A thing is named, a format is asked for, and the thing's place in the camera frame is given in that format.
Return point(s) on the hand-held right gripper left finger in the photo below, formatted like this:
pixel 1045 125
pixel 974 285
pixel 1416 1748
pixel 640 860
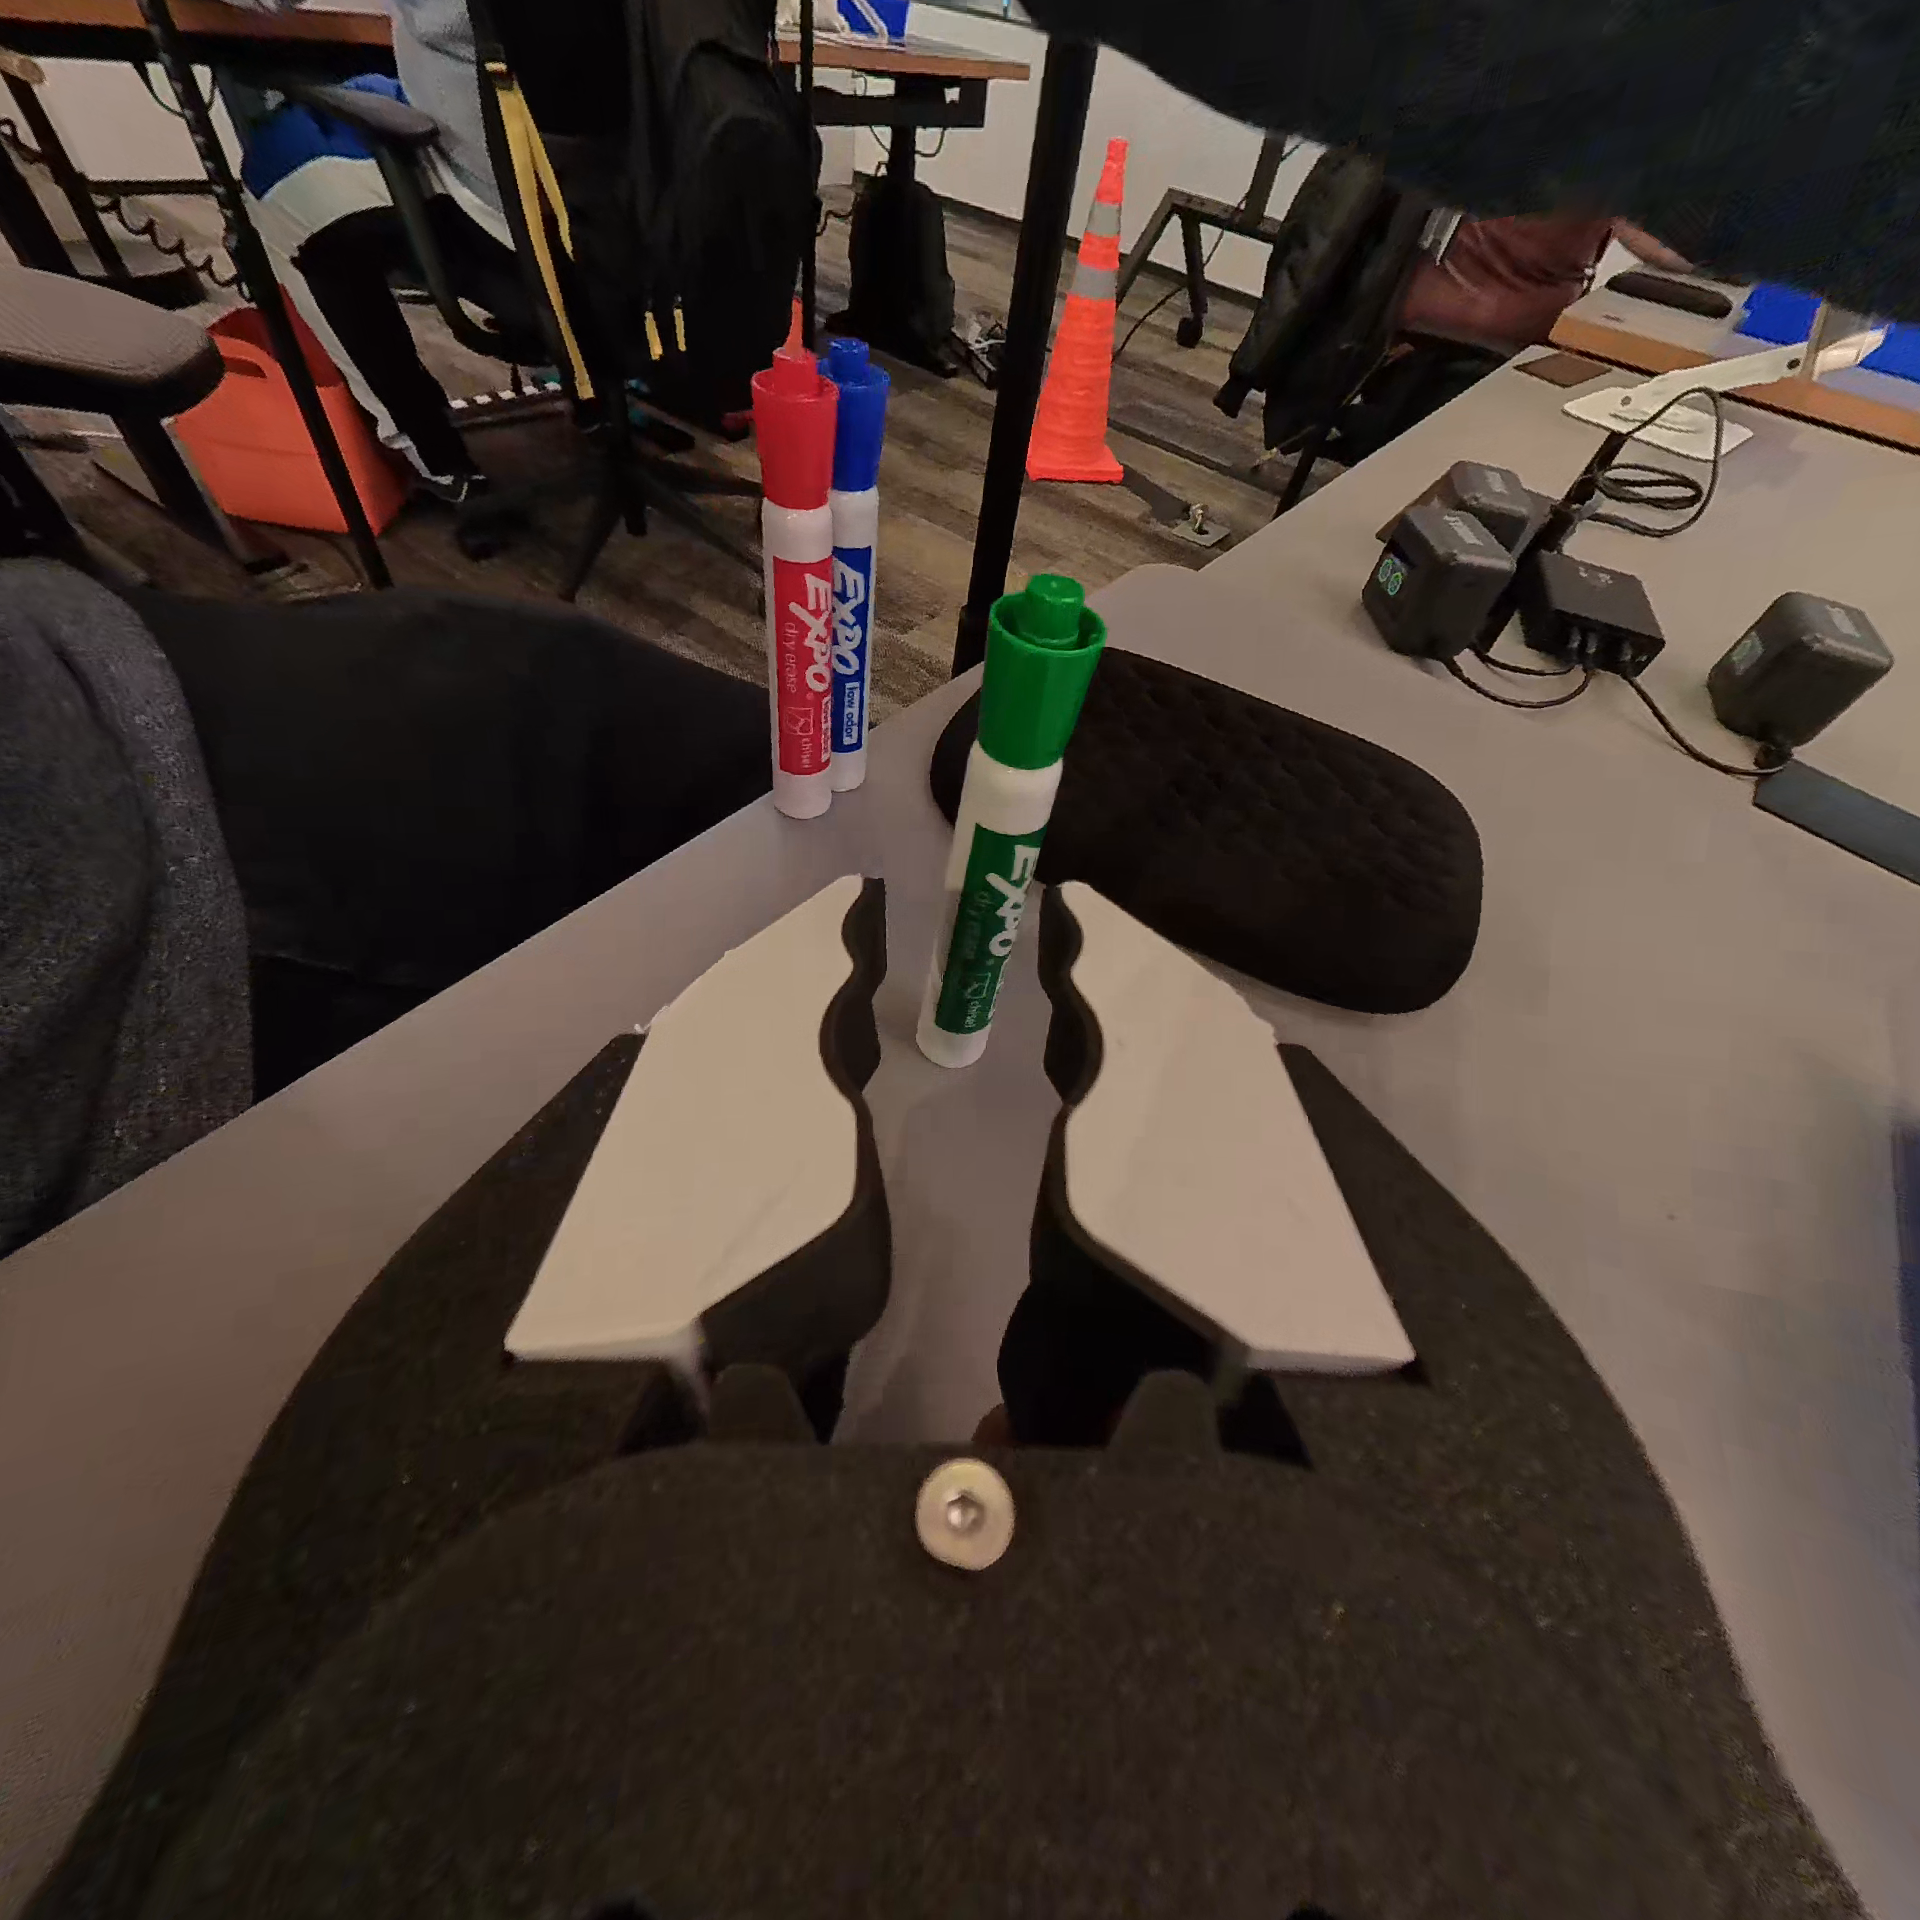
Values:
pixel 705 1155

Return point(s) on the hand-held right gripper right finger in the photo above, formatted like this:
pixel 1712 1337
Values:
pixel 1214 1184

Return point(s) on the green dry erase marker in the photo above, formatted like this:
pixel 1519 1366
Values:
pixel 1005 840

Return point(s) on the red dry erase marker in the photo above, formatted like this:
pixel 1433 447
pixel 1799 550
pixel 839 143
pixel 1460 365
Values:
pixel 800 600

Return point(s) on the blue dry erase marker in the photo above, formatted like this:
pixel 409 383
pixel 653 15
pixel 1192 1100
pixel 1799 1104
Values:
pixel 855 495

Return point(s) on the black padded wrist rest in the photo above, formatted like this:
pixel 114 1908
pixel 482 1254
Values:
pixel 1245 840

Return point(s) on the person's grey sweater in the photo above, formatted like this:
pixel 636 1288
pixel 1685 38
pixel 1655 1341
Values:
pixel 105 901

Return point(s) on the black charging hub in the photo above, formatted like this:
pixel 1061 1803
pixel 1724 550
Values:
pixel 1590 613

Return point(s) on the dark flat strip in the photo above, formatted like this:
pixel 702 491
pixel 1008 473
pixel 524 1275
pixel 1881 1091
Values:
pixel 1845 825

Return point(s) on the black battery block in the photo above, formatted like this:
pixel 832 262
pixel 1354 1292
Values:
pixel 1799 669
pixel 1500 495

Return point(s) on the orange traffic cone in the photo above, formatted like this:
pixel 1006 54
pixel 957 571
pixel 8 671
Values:
pixel 1080 359

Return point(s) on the orange plastic bucket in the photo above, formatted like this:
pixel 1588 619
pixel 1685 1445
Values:
pixel 277 435

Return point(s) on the black vertical pole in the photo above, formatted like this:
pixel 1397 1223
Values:
pixel 1028 329

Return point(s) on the dark jacket on chair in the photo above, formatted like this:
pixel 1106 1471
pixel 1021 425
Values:
pixel 1336 301

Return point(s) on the white desk stand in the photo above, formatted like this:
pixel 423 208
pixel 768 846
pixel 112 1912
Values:
pixel 1665 406

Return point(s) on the black tripod stand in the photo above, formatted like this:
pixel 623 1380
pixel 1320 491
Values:
pixel 524 270

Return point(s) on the black bag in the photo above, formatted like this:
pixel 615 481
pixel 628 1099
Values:
pixel 901 270

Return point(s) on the black backpack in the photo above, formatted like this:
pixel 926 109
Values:
pixel 721 196

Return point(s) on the black chair armrest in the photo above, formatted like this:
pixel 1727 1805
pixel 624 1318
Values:
pixel 105 352

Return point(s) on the black wrist pad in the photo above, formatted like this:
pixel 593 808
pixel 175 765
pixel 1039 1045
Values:
pixel 1669 291

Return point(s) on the wooden desk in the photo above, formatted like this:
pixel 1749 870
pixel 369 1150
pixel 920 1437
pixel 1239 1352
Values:
pixel 901 60

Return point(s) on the metal floor bracket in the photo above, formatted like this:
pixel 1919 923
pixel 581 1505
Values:
pixel 1204 521

